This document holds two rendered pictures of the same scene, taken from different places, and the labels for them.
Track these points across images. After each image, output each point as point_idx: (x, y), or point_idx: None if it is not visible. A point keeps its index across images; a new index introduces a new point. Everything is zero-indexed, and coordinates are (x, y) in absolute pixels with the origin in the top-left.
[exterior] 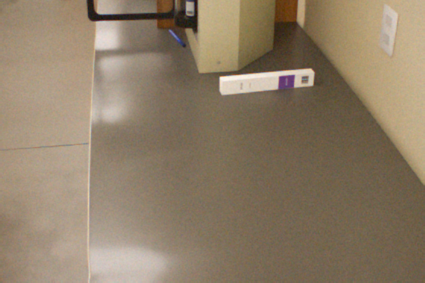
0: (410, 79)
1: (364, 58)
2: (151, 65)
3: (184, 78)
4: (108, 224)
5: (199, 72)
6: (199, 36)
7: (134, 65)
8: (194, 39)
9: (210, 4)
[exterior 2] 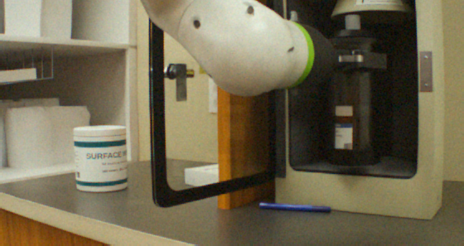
0: None
1: None
2: (369, 235)
3: (440, 228)
4: None
5: (431, 218)
6: (434, 156)
7: (354, 243)
8: (383, 180)
9: (437, 103)
